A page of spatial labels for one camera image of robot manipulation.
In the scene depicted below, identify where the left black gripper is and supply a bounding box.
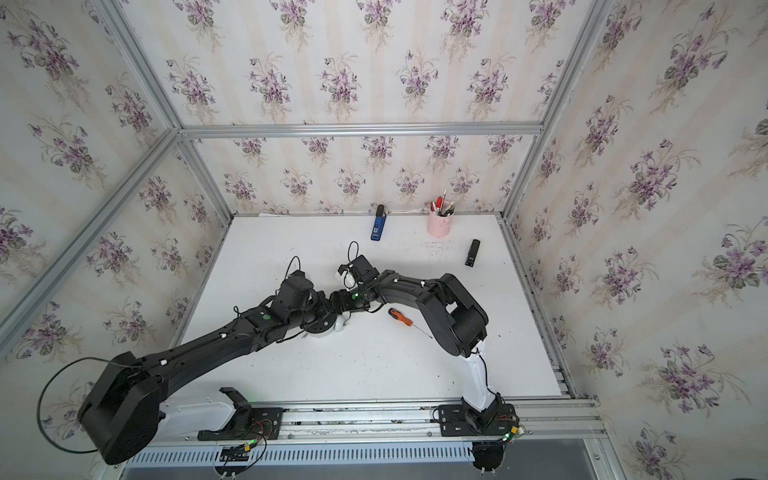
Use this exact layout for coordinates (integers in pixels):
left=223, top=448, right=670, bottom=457
left=285, top=291, right=336, bottom=332

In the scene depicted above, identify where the white twin bell alarm clock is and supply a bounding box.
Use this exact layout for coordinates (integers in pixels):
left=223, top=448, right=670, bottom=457
left=303, top=313, right=351, bottom=338

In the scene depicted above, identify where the orange handled screwdriver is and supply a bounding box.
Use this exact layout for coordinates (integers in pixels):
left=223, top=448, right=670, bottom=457
left=388, top=308, right=432, bottom=339

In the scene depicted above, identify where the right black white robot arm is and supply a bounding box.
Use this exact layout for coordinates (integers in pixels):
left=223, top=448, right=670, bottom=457
left=330, top=270, right=503, bottom=434

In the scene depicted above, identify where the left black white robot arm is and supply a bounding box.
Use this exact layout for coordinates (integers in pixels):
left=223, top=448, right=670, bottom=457
left=55, top=298, right=341, bottom=465

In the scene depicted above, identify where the blue black stapler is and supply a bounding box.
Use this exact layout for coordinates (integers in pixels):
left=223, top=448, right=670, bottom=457
left=370, top=204, right=387, bottom=241

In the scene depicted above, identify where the pink pen cup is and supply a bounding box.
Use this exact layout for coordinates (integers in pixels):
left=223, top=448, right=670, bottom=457
left=427, top=209, right=453, bottom=238

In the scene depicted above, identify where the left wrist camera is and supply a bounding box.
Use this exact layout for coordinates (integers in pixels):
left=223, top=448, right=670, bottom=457
left=270, top=270, right=314, bottom=324

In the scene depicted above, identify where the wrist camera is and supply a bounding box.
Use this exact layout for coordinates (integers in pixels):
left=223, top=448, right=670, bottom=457
left=270, top=270, right=314, bottom=324
left=337, top=255, right=379, bottom=290

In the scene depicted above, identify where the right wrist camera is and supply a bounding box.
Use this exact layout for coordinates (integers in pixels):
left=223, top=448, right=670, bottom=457
left=337, top=255, right=379, bottom=290

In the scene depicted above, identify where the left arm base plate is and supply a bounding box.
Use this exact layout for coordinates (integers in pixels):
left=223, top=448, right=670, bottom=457
left=196, top=407, right=284, bottom=442

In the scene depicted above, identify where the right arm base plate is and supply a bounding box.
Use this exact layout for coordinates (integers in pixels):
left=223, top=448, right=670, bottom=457
left=433, top=401, right=521, bottom=438

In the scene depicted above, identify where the aluminium mounting rail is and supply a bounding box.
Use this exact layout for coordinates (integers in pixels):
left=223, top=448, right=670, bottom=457
left=143, top=394, right=608, bottom=449

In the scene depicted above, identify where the aluminium frame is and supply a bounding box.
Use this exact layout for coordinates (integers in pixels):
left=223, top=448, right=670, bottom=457
left=0, top=0, right=631, bottom=445

